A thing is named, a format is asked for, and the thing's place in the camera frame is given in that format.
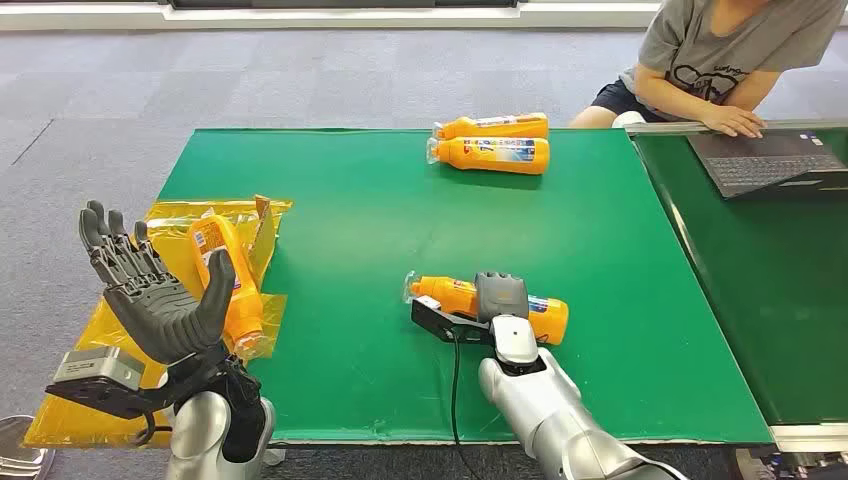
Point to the person's right hand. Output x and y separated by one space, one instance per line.
732 122

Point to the dark equipment under table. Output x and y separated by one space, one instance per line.
795 467

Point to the green table with metal rim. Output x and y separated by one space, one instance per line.
782 298

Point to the orange bottle with white label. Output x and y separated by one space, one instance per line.
248 311

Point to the white paper scrap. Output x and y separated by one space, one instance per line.
273 457

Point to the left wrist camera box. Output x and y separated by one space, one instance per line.
99 368

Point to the orange bottle with narrow label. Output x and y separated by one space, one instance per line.
503 126

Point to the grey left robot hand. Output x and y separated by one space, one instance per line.
156 318

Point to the green table mat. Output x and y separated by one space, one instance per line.
397 232

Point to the silver metal base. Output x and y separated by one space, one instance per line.
20 450

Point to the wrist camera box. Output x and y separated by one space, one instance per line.
99 368
437 319

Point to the orange bottle with blue label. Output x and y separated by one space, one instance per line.
497 156

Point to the dark grey laptop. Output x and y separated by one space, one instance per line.
762 166

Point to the person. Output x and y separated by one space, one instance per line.
715 40

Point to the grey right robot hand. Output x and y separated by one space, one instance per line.
501 295

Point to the white round stool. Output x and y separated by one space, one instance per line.
628 119

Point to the orange bottle with clear cap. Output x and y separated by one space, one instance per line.
550 321

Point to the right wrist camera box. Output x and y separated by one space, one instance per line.
437 319

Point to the yellow plastic sheet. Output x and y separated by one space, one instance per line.
73 411

